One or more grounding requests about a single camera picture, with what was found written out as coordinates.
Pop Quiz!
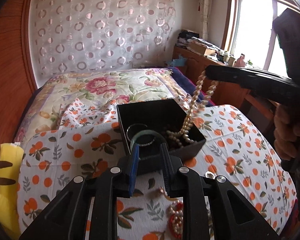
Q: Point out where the cream pearl bead necklace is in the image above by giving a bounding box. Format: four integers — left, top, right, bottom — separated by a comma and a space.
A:
166, 70, 220, 147

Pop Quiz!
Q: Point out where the pale green jade bangle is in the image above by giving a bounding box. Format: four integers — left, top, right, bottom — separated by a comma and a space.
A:
130, 129, 166, 150

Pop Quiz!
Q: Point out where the black square jewelry box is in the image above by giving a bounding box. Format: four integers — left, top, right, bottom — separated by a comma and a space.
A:
117, 99, 206, 175

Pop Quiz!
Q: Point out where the person's right hand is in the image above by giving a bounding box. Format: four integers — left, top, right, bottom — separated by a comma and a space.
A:
274, 105, 300, 160

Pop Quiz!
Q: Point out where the wooden side cabinet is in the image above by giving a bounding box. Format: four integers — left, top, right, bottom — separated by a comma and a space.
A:
173, 46, 276, 138

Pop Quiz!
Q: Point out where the pink ceramic figurine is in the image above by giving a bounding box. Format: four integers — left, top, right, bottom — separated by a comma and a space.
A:
234, 54, 246, 68

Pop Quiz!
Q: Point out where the orange print white cloth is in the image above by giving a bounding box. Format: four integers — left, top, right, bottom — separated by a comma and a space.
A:
17, 105, 298, 239

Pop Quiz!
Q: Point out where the yellow plush toy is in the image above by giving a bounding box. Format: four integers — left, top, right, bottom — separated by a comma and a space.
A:
0, 143, 24, 239

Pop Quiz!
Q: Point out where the rolled cream window curtain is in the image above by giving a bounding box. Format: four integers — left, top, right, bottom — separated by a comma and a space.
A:
199, 0, 212, 41

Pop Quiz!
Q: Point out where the cardboard box on cabinet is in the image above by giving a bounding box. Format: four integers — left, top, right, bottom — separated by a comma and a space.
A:
189, 42, 216, 56

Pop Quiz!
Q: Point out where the dark blue blanket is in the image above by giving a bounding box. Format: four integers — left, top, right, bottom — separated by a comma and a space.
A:
168, 67, 216, 107

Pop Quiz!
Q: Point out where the silver bangle in box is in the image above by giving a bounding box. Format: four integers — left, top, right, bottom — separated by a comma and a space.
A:
126, 124, 155, 147

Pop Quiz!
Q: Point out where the floral bed quilt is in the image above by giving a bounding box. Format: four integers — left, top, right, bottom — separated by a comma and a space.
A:
14, 68, 190, 144

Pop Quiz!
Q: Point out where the wooden louvered wardrobe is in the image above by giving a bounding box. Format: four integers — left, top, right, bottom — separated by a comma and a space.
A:
0, 0, 37, 144

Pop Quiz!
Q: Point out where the circle pattern sheer curtain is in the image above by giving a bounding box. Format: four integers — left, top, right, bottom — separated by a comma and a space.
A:
29, 0, 175, 79

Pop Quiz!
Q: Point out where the window with wooden frame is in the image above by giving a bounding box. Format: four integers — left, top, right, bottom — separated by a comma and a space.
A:
224, 0, 300, 77

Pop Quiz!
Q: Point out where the red pearl beaded bracelet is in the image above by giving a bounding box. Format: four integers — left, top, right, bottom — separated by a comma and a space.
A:
167, 199, 184, 239

